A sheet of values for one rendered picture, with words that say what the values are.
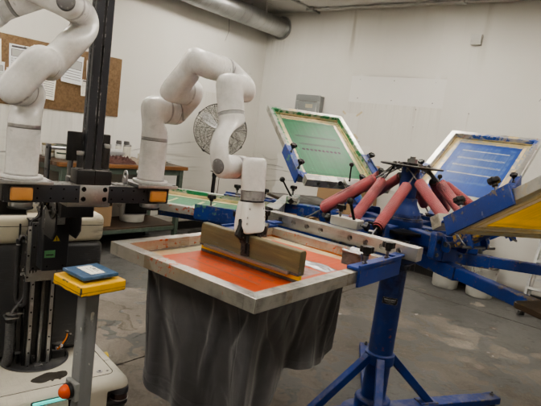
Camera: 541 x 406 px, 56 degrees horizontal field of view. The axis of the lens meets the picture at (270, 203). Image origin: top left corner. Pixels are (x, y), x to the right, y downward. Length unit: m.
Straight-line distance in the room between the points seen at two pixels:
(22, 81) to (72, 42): 0.19
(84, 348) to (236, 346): 0.39
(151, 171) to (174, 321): 0.57
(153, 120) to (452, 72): 4.61
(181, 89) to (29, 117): 0.49
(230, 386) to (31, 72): 1.04
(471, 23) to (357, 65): 1.38
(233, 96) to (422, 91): 4.68
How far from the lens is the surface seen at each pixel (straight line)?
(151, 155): 1.87
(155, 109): 1.85
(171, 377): 1.65
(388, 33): 6.49
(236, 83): 1.63
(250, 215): 1.54
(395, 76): 6.32
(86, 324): 1.42
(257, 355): 1.43
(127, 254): 1.55
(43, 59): 1.62
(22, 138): 1.71
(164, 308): 1.61
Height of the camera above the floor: 1.38
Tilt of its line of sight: 8 degrees down
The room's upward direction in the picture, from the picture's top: 8 degrees clockwise
